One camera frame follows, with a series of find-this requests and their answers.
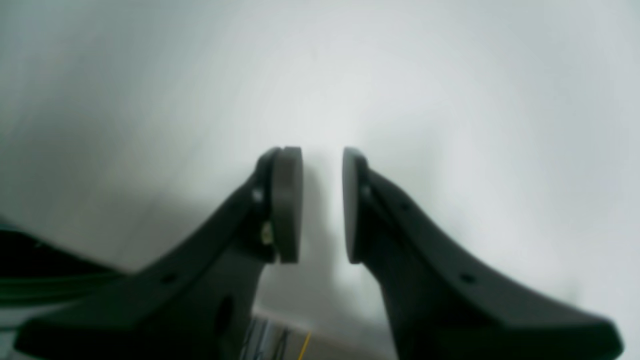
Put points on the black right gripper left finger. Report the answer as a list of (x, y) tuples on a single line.
[(195, 303)]

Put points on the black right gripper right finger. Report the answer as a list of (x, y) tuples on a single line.
[(441, 302)]

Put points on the black T-shirt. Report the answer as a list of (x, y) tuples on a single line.
[(34, 273)]

